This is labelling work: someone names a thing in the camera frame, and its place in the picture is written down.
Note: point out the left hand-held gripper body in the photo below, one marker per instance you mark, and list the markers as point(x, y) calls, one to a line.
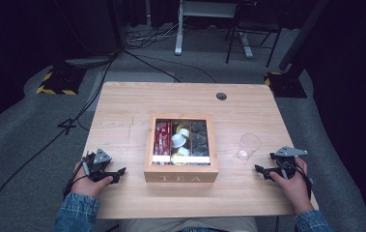
point(99, 157)

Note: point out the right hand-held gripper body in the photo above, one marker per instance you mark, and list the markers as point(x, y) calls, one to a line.
point(289, 151)

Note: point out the clear plastic cup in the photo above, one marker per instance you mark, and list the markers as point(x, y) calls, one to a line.
point(248, 145)

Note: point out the wooden tea box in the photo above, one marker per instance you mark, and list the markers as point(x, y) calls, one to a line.
point(181, 176)

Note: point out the person's right hand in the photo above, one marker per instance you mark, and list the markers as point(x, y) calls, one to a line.
point(295, 190)

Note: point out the person's left hand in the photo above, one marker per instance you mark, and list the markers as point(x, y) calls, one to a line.
point(86, 185)

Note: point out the bundle of red stick packets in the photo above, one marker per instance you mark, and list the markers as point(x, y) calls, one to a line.
point(162, 140)

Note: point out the yellow lidded capsule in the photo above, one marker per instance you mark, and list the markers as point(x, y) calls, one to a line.
point(179, 128)
point(178, 160)

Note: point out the white creamer capsule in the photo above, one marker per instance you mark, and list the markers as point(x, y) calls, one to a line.
point(184, 132)
point(178, 140)
point(183, 151)

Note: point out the black stand base striped edge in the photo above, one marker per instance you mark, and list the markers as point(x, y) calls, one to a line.
point(286, 84)
point(61, 80)

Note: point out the heap of dark tea pieces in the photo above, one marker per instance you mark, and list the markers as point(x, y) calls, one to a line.
point(200, 141)

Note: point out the grey flat stand foot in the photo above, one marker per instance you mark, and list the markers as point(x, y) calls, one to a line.
point(89, 61)

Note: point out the grey slanted stand pole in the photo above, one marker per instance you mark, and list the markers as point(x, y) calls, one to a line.
point(303, 32)

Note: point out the black metal chair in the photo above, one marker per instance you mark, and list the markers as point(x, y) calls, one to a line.
point(254, 29)

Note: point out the white desk frame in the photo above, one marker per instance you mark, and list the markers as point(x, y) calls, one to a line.
point(179, 32)

